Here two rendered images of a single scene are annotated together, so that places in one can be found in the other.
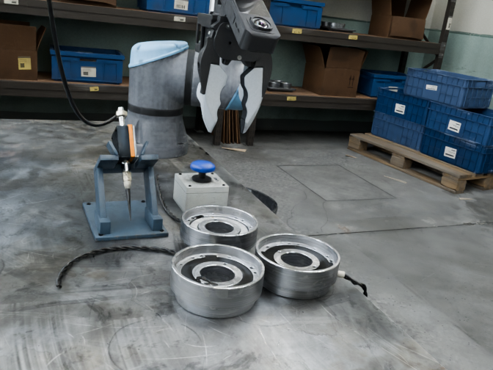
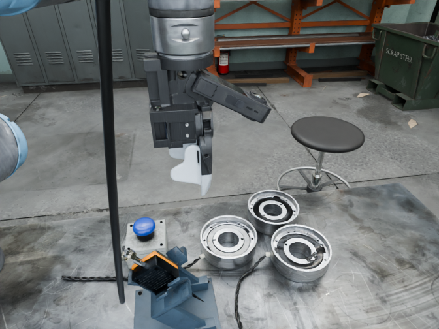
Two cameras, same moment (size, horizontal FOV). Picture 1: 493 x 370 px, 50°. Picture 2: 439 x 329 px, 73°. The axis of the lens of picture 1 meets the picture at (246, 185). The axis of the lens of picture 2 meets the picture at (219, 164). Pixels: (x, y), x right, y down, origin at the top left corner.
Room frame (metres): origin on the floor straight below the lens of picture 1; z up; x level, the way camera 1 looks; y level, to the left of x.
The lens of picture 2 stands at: (0.57, 0.40, 1.26)
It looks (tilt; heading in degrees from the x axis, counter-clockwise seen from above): 34 degrees down; 285
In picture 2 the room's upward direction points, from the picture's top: straight up
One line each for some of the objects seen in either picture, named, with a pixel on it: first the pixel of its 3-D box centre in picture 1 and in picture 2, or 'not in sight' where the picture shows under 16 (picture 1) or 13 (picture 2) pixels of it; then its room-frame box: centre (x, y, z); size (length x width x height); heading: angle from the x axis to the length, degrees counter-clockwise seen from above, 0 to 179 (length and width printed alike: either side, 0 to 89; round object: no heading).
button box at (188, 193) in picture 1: (199, 190); (144, 242); (0.81, 0.08, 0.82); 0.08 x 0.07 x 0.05; 25
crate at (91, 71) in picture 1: (86, 64); not in sight; (4.03, 1.33, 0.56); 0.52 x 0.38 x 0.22; 112
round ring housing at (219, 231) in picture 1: (218, 233); (228, 242); (0.66, 0.03, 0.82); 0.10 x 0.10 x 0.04
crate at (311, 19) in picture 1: (285, 12); not in sight; (4.71, -0.15, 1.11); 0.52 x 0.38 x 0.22; 115
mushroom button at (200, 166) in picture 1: (202, 176); (145, 233); (0.80, 0.07, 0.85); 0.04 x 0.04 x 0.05
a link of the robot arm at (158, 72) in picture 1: (161, 72); not in sight; (1.11, 0.21, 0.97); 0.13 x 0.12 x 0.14; 96
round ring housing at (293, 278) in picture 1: (295, 265); (272, 212); (0.59, -0.07, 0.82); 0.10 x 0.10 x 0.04
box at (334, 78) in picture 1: (331, 69); not in sight; (4.93, -0.64, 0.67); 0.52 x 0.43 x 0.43; 115
